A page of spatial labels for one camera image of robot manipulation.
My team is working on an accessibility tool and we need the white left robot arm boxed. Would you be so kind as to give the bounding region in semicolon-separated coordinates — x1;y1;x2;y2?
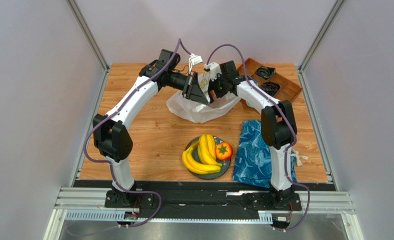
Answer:
92;49;210;195

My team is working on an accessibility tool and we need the white plastic bag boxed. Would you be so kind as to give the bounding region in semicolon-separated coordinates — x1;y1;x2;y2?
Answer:
166;91;240;123

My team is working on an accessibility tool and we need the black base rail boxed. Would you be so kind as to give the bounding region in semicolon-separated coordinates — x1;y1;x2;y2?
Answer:
73;179;337;221

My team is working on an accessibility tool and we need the blue patterned cloth bag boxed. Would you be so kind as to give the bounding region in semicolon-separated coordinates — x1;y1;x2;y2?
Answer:
232;119;298;190

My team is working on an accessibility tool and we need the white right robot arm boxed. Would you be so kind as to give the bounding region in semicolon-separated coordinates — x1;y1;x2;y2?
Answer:
204;61;297;203

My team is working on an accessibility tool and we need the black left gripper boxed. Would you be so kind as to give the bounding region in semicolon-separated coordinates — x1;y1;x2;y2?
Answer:
168;71;209;106

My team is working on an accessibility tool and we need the black rolled sock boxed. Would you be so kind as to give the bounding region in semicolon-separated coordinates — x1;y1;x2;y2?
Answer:
259;81;281;97

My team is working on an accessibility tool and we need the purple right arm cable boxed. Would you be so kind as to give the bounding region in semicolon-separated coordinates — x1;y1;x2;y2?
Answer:
206;43;311;232

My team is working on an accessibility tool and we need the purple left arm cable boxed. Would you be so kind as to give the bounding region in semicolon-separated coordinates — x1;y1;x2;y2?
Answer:
83;37;194;229

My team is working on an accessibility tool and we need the yellow fake banana bunch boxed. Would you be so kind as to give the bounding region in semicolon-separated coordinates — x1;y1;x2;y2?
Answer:
182;142;221;175

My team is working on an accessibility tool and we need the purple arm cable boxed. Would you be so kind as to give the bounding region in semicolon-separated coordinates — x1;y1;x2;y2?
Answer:
83;37;194;229
206;43;311;232

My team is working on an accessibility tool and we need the brown compartment tray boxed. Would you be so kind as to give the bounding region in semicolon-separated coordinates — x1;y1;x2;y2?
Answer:
238;57;303;102

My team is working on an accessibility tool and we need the dark rolled sock upper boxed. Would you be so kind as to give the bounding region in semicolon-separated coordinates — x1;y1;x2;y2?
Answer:
255;66;276;80

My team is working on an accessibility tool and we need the teal white sock lower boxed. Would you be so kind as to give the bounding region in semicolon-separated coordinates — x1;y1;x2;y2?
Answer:
245;101;254;108

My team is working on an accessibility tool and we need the aluminium frame base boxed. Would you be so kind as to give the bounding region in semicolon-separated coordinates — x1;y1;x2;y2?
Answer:
44;187;364;240

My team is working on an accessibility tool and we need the dark blue ceramic plate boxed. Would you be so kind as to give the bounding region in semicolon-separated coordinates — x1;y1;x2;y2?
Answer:
181;133;233;180

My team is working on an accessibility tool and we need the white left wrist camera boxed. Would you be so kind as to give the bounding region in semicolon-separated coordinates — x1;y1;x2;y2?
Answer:
188;53;203;73

